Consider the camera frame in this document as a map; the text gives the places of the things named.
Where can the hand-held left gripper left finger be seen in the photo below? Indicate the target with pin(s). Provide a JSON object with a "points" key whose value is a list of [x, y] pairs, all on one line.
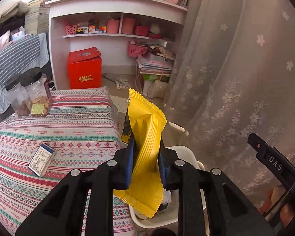
{"points": [[129, 162]]}

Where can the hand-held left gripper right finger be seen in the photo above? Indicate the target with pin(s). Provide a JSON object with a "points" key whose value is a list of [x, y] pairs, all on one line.
{"points": [[163, 169]]}

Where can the white paper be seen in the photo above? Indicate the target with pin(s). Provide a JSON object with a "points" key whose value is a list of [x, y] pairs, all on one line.
{"points": [[167, 195]]}

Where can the white plastic bin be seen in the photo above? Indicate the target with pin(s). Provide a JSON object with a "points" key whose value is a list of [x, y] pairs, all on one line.
{"points": [[184, 152]]}

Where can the yellow snack wrapper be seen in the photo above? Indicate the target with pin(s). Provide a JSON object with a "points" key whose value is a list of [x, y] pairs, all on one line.
{"points": [[145, 127]]}

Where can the person's right hand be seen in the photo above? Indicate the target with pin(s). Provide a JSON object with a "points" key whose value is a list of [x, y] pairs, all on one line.
{"points": [[276, 196]]}

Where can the paper sheet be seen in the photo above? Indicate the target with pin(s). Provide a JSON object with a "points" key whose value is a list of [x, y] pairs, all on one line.
{"points": [[119, 103]]}

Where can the white tote bag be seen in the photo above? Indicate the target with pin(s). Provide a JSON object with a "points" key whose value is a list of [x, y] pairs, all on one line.
{"points": [[157, 89]]}

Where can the colourful grid sheet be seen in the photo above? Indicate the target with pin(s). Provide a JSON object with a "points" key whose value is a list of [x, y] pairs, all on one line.
{"points": [[122, 83]]}

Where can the cardboard box green label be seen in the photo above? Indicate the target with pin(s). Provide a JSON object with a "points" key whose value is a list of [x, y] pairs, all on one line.
{"points": [[150, 77]]}

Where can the small blue white carton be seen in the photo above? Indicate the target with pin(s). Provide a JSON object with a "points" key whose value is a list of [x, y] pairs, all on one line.
{"points": [[40, 161]]}

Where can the white lace curtain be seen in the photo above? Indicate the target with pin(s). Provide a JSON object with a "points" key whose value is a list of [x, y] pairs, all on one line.
{"points": [[236, 66]]}

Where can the red cardboard box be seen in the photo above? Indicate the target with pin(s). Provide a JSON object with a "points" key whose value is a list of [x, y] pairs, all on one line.
{"points": [[84, 71]]}

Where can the stack of papers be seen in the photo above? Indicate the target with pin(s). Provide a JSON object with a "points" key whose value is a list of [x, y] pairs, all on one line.
{"points": [[154, 64]]}

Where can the large pink slatted basket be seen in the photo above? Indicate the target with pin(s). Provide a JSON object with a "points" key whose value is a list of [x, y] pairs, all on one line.
{"points": [[136, 49]]}

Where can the brown paper bag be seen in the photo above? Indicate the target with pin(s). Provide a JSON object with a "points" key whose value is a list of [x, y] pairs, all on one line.
{"points": [[159, 50]]}

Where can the large clear jar black lid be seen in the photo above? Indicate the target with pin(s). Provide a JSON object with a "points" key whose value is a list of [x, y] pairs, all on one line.
{"points": [[36, 91]]}

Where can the small pink slatted basket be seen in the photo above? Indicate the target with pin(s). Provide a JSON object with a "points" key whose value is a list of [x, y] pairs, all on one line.
{"points": [[141, 30]]}

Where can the small clear jar black lid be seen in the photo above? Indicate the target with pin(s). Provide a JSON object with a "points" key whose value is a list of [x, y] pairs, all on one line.
{"points": [[14, 95]]}

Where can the pink white plush toy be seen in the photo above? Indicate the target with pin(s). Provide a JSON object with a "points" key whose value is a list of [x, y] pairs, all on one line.
{"points": [[155, 29]]}

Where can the colourful puzzle cube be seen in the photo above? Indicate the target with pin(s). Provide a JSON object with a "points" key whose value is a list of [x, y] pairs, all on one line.
{"points": [[103, 29]]}

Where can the pink pen cup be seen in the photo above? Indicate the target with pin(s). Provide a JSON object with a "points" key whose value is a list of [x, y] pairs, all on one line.
{"points": [[113, 26], [127, 26]]}

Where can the yellow toy car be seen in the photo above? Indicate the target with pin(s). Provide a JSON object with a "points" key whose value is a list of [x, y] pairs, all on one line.
{"points": [[80, 31]]}

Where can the pink perforated basket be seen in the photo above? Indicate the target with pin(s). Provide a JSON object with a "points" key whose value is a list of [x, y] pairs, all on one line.
{"points": [[71, 30]]}

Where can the grey quilted cover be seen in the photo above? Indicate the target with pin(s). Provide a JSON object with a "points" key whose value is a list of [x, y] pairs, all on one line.
{"points": [[0, 91]]}

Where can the grey striped cloth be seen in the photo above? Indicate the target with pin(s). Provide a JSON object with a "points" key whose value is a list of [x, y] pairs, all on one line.
{"points": [[17, 56]]}

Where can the white shelf desk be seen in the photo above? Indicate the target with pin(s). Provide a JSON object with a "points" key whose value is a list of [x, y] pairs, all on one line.
{"points": [[113, 1]]}

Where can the white blue packet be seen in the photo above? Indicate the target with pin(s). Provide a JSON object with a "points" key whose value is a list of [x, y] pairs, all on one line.
{"points": [[17, 35]]}

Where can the stack of books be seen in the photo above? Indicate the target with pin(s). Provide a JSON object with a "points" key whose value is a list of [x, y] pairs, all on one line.
{"points": [[38, 17]]}

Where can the pink cloth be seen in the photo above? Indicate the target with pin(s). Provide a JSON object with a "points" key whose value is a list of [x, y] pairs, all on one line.
{"points": [[0, 41]]}

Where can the dark clothing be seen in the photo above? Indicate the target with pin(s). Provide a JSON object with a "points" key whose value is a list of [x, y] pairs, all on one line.
{"points": [[11, 25]]}

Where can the folded beige blankets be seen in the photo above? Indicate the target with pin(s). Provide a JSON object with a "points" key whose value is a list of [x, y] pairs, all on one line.
{"points": [[9, 12]]}

